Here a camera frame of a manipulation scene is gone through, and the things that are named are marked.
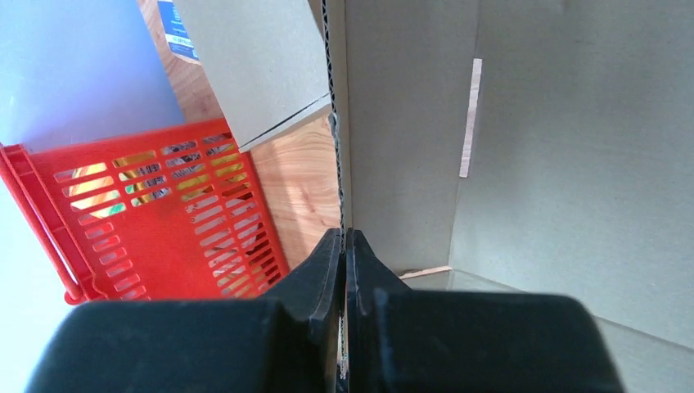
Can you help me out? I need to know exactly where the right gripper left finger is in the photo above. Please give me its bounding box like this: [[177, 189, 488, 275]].
[[26, 228, 342, 392]]

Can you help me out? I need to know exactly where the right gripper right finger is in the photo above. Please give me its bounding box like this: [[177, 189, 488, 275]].
[[345, 229, 624, 392]]

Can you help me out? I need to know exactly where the cardboard box stack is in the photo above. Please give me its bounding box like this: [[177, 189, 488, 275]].
[[318, 1, 693, 392]]

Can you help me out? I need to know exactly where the red plastic shopping basket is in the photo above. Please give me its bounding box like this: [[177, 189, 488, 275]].
[[1, 118, 290, 305]]

